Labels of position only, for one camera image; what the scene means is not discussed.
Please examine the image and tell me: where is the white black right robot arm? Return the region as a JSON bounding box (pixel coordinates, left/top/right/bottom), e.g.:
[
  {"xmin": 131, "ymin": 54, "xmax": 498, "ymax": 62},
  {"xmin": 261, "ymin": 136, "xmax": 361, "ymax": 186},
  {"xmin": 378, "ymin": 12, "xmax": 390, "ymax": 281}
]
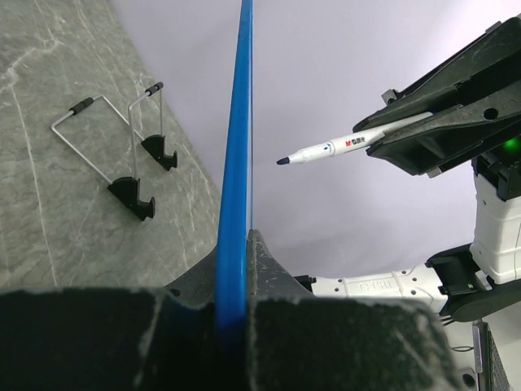
[{"xmin": 298, "ymin": 17, "xmax": 520, "ymax": 323}]

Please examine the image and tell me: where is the wire whiteboard easel stand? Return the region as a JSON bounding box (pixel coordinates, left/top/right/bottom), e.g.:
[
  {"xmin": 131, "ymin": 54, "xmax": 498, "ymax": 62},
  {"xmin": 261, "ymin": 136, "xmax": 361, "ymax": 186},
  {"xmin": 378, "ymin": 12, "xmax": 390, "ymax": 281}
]
[{"xmin": 50, "ymin": 81, "xmax": 180, "ymax": 222}]

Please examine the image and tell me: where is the white blue whiteboard marker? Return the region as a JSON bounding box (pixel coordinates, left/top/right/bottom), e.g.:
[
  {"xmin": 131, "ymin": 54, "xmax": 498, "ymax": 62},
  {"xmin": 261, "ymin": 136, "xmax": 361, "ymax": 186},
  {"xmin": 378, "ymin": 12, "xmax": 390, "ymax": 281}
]
[{"xmin": 276, "ymin": 112, "xmax": 432, "ymax": 165}]

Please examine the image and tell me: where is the blue framed whiteboard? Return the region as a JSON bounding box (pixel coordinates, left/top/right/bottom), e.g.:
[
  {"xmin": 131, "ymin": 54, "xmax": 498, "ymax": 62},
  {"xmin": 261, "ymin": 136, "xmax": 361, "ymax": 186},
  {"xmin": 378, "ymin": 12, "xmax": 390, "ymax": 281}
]
[{"xmin": 214, "ymin": 1, "xmax": 253, "ymax": 345}]

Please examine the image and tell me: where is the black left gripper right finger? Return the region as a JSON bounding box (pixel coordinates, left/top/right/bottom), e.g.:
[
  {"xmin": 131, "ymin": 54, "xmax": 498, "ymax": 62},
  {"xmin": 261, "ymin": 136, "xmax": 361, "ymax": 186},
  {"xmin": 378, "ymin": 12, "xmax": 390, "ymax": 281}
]
[{"xmin": 245, "ymin": 230, "xmax": 463, "ymax": 390}]

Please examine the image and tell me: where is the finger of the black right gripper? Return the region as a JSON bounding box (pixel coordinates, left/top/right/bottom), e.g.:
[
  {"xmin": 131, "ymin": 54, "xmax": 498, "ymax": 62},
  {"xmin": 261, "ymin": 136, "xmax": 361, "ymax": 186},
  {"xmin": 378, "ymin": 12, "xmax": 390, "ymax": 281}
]
[
  {"xmin": 354, "ymin": 18, "xmax": 520, "ymax": 129},
  {"xmin": 367, "ymin": 81, "xmax": 520, "ymax": 175}
]

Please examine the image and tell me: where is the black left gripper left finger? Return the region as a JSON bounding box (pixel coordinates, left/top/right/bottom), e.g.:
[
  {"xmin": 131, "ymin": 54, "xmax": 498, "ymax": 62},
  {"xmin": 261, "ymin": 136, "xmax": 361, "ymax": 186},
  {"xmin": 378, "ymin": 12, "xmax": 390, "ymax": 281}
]
[{"xmin": 1, "ymin": 254, "xmax": 218, "ymax": 390}]

